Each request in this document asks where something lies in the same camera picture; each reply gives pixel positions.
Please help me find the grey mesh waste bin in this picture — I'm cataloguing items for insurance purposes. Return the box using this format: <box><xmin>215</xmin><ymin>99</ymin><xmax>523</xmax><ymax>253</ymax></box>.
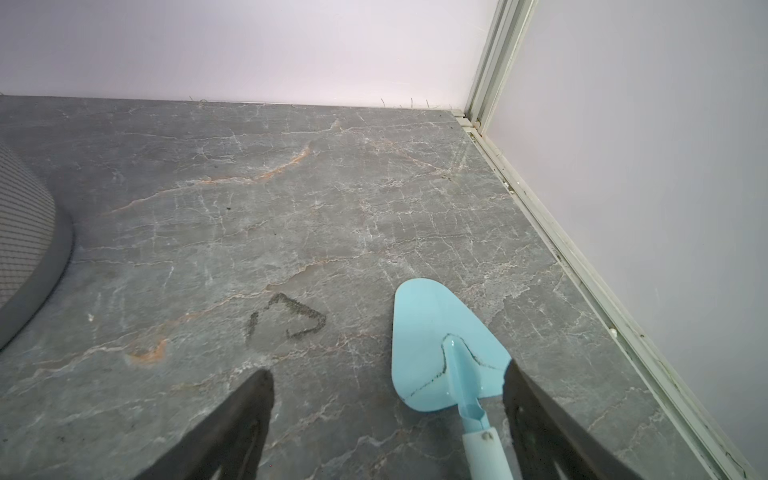
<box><xmin>1</xmin><ymin>144</ymin><xmax>74</xmax><ymax>346</ymax></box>

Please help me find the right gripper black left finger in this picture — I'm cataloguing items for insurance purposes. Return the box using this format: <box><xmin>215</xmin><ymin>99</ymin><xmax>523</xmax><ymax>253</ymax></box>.
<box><xmin>137</xmin><ymin>369</ymin><xmax>275</xmax><ymax>479</ymax></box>

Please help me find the light blue garden trowel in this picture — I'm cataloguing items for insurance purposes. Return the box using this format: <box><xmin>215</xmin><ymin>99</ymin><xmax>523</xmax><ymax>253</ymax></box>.
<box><xmin>391</xmin><ymin>278</ymin><xmax>513</xmax><ymax>479</ymax></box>

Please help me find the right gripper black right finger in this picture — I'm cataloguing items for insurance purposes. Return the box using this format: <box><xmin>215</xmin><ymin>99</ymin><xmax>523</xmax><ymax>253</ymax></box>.
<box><xmin>502</xmin><ymin>360</ymin><xmax>639</xmax><ymax>480</ymax></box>

